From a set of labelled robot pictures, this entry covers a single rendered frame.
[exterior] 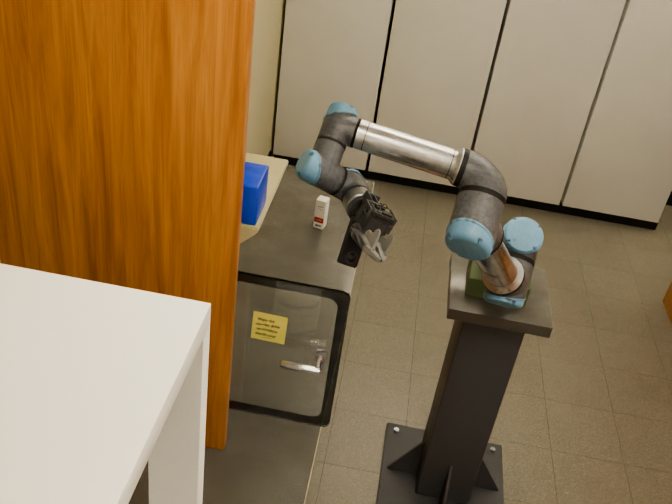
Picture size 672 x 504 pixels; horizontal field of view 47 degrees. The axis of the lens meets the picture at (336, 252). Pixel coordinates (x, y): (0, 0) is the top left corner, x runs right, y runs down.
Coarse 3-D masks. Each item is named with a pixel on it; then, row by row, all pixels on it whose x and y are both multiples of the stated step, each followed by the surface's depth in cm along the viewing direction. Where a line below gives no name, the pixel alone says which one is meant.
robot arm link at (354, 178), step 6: (348, 168) 195; (348, 174) 189; (354, 174) 191; (360, 174) 194; (348, 180) 188; (354, 180) 189; (360, 180) 190; (348, 186) 188; (354, 186) 187; (360, 186) 187; (366, 186) 189; (342, 192) 189; (342, 198) 188
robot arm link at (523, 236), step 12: (504, 228) 222; (516, 228) 221; (528, 228) 221; (540, 228) 222; (504, 240) 221; (516, 240) 220; (528, 240) 220; (540, 240) 220; (516, 252) 220; (528, 252) 219
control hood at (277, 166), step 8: (248, 160) 179; (256, 160) 180; (264, 160) 180; (272, 160) 181; (280, 160) 181; (272, 168) 177; (280, 168) 178; (272, 176) 174; (280, 176) 175; (272, 184) 171; (272, 192) 168; (264, 208) 162; (264, 216) 160; (256, 224) 157; (240, 232) 156; (248, 232) 156; (256, 232) 156; (240, 240) 157
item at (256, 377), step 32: (256, 288) 164; (288, 288) 163; (320, 288) 162; (288, 320) 167; (320, 320) 166; (256, 352) 174; (288, 352) 172; (320, 352) 171; (256, 384) 179; (288, 384) 177; (320, 384) 176; (288, 416) 183; (320, 416) 181
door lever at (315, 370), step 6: (318, 354) 171; (282, 360) 169; (318, 360) 170; (324, 360) 172; (282, 366) 168; (288, 366) 168; (294, 366) 168; (300, 366) 168; (306, 366) 168; (312, 366) 168; (318, 366) 169; (306, 372) 168; (312, 372) 168; (318, 372) 168
